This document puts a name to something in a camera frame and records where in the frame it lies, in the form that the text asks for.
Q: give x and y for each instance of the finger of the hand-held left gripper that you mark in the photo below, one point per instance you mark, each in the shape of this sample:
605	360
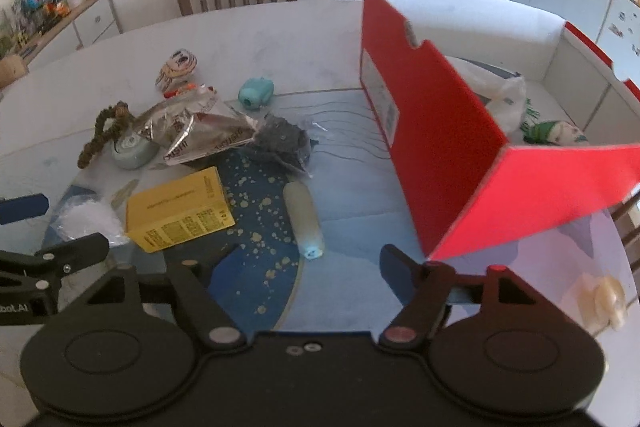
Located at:
22	208
75	252

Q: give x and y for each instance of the wooden chair with slats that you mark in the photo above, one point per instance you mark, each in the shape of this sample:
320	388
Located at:
629	227

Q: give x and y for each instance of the yellow cardboard box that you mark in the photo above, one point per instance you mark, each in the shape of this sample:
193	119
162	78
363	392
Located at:
180	209

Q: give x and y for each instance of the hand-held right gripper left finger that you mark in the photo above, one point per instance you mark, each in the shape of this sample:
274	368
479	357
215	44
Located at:
190	283

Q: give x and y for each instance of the clear bag white powder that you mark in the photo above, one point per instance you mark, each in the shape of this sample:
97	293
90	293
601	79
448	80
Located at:
87	219

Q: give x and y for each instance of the cream plastic clip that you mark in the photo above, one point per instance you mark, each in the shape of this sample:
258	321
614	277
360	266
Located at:
602	299

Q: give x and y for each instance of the white side cabinet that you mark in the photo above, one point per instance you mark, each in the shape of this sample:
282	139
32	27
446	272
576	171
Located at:
75	32

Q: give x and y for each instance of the white cabinet with stickers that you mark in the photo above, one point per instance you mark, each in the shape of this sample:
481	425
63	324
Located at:
622	32

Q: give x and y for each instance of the pile of toys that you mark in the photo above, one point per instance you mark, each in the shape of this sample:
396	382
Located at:
37	7

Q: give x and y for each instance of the teal plastic pencil sharpener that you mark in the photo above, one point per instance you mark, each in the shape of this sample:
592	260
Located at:
256	93

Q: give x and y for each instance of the small orange toy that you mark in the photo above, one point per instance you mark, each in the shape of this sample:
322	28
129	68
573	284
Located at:
177	90

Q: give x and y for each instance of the red cardboard shoe box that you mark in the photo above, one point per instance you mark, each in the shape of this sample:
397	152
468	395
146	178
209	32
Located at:
425	147

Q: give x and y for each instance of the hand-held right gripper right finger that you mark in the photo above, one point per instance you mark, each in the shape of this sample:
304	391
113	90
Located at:
397	274

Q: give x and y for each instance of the silver foil snack bag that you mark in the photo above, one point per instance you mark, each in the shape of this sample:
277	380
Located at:
200	127

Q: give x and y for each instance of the white plastic bag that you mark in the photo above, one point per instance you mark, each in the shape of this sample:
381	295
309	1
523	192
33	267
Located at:
492	89

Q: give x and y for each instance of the green white printed pouch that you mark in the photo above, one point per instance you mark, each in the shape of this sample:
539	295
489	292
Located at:
555	132

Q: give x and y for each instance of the dark mesh scrubber bag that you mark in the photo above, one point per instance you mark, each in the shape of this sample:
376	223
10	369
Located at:
282	142

